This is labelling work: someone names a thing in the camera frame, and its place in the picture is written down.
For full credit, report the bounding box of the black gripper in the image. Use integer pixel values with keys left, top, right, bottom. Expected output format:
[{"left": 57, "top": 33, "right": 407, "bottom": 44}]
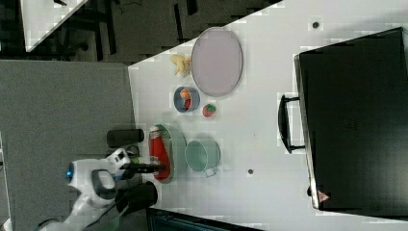
[{"left": 120, "top": 163, "right": 166, "bottom": 180}]

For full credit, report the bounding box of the red ketchup bottle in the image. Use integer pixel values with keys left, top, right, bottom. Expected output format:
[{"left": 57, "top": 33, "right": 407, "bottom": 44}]
[{"left": 149, "top": 126, "right": 171, "bottom": 180}]

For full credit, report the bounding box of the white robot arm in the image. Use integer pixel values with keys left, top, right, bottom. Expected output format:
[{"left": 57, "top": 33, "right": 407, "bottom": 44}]
[{"left": 33, "top": 148, "right": 168, "bottom": 231}]

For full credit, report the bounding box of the black cylinder near strainer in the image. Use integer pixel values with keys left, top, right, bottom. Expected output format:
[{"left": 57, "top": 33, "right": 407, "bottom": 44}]
[{"left": 106, "top": 129, "right": 144, "bottom": 148}]

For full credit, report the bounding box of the green marker tube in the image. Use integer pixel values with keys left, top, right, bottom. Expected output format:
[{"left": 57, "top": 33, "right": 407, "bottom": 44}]
[{"left": 130, "top": 157, "right": 140, "bottom": 164}]

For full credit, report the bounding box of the black cylinder at corner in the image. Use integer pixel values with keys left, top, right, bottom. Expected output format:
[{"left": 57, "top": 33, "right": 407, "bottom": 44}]
[{"left": 115, "top": 181, "right": 158, "bottom": 214}]

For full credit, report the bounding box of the green mug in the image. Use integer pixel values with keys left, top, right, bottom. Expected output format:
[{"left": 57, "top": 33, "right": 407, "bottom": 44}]
[{"left": 185, "top": 139, "right": 220, "bottom": 178}]

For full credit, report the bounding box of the red strawberry in bowl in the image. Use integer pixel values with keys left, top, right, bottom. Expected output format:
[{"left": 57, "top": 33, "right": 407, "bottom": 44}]
[{"left": 184, "top": 99, "right": 191, "bottom": 110}]

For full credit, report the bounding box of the orange fruit in bowl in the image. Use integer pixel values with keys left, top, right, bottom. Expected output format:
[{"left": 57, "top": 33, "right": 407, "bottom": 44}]
[{"left": 180, "top": 89, "right": 191, "bottom": 99}]

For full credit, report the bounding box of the red strawberry on table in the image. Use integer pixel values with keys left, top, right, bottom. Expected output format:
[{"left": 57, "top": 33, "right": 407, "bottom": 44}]
[{"left": 202, "top": 104, "right": 217, "bottom": 117}]

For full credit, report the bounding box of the blue bowl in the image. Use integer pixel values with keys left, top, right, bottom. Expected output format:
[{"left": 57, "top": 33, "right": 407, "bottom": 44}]
[{"left": 173, "top": 87, "right": 200, "bottom": 113}]

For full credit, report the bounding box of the yellow banana bunch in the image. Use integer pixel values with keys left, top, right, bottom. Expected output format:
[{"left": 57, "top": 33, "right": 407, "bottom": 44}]
[{"left": 170, "top": 55, "right": 191, "bottom": 78}]

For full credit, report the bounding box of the large lilac plate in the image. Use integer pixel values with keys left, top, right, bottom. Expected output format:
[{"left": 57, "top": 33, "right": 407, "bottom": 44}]
[{"left": 191, "top": 27, "right": 242, "bottom": 97}]

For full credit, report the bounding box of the white side table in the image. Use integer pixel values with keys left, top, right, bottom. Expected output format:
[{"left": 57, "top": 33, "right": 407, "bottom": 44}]
[{"left": 19, "top": 0, "right": 89, "bottom": 52}]

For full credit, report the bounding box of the black toaster oven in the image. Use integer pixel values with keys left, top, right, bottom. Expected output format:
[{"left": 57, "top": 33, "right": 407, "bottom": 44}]
[{"left": 293, "top": 27, "right": 408, "bottom": 220}]

